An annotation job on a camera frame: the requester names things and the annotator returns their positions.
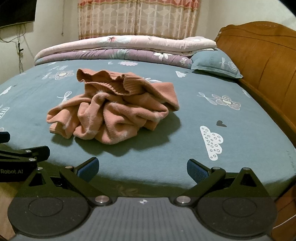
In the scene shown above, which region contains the wooden bed headboard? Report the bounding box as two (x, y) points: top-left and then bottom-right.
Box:
(214, 21), (296, 149)

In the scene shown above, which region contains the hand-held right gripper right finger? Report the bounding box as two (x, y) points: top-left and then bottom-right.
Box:
(173, 159), (266, 207)

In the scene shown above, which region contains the pink patterned curtain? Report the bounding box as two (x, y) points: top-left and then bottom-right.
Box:
(77, 0), (200, 41)

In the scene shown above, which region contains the blue printed pillow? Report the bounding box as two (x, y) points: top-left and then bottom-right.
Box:
(191, 49), (243, 79)

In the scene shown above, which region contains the pink knit sweater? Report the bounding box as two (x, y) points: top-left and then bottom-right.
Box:
(46, 68), (180, 144)

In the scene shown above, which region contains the black wall television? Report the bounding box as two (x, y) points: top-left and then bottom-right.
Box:
(0, 0), (36, 28)

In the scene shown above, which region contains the pink floral quilt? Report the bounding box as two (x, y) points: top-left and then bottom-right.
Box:
(35, 35), (218, 65)

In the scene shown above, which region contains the purple floral quilt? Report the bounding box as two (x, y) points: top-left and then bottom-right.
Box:
(34, 49), (193, 69)

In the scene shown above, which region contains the black wall cable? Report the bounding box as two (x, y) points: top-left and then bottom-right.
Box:
(0, 23), (27, 70)

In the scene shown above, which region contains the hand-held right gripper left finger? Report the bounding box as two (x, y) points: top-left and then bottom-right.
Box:
(21, 157), (114, 207)

